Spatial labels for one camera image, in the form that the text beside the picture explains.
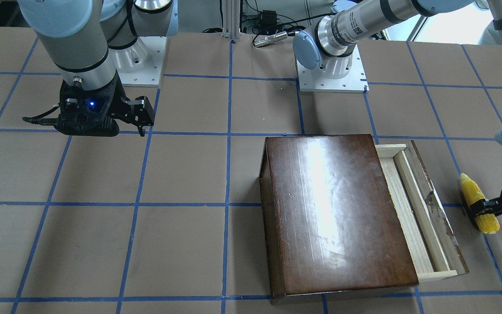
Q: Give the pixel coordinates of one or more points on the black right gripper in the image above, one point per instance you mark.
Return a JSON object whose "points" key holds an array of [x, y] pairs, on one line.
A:
{"points": [[119, 106]]}

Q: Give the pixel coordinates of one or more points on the yellow corn cob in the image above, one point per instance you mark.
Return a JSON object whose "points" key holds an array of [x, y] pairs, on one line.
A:
{"points": [[486, 224]]}

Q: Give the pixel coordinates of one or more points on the wooden drawer with white handle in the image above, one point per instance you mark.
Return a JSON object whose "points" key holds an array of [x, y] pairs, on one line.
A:
{"points": [[432, 243]]}

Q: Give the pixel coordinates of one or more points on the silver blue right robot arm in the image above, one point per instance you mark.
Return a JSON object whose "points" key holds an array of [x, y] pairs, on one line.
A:
{"points": [[91, 42]]}

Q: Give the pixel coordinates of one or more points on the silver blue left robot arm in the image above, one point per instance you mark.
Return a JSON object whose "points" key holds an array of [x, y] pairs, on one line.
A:
{"points": [[457, 83]]}

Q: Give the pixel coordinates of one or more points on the dark brown wooden box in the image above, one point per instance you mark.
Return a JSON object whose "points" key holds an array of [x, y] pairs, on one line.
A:
{"points": [[330, 224]]}

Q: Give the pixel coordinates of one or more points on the silver metal cylinder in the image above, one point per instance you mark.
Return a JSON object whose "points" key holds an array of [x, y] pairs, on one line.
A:
{"points": [[270, 39]]}

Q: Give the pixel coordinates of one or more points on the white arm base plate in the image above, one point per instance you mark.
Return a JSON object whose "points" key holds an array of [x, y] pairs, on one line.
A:
{"points": [[340, 75], [142, 64]]}

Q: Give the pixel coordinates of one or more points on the aluminium frame post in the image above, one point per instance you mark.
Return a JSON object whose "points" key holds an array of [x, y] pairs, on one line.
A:
{"points": [[231, 19]]}

